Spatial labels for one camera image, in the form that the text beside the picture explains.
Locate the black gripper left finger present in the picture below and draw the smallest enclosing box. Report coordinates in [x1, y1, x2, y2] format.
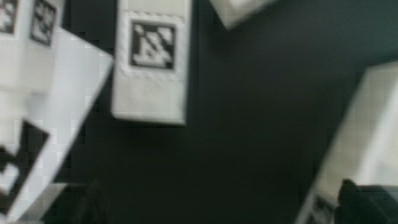
[16, 179, 109, 224]

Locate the white square tabletop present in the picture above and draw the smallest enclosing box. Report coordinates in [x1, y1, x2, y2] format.
[0, 0, 114, 224]

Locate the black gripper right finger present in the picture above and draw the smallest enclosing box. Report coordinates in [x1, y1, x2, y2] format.
[334, 179, 398, 224]

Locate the white leg being assembled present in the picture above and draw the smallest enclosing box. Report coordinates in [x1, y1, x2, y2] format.
[112, 0, 194, 125]

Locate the white U-shaped fence frame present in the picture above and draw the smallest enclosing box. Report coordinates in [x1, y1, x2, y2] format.
[293, 60, 398, 224]

